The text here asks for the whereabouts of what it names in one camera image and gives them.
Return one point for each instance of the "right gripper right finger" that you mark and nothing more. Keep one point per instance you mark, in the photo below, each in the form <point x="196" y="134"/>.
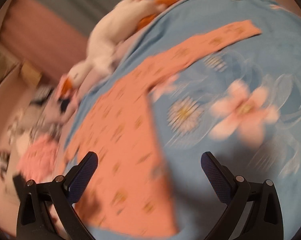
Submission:
<point x="265" y="217"/>

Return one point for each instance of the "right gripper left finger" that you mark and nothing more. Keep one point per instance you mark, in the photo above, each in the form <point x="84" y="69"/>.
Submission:
<point x="34" y="218"/>

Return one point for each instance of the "orange cartoon print pajama pants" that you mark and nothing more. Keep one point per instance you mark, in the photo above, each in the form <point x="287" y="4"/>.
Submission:
<point x="129" y="192"/>

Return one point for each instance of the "pink quilted garment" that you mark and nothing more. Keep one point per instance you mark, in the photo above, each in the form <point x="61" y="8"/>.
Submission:
<point x="38" y="162"/>

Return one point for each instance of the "blue floral bed blanket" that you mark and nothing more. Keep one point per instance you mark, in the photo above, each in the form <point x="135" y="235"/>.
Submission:
<point x="241" y="103"/>

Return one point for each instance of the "pink and grey curtains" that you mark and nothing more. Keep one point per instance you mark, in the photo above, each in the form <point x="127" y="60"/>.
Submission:
<point x="51" y="34"/>

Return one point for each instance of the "white plush goose toy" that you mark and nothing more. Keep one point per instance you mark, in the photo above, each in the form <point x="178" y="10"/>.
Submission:
<point x="127" y="17"/>

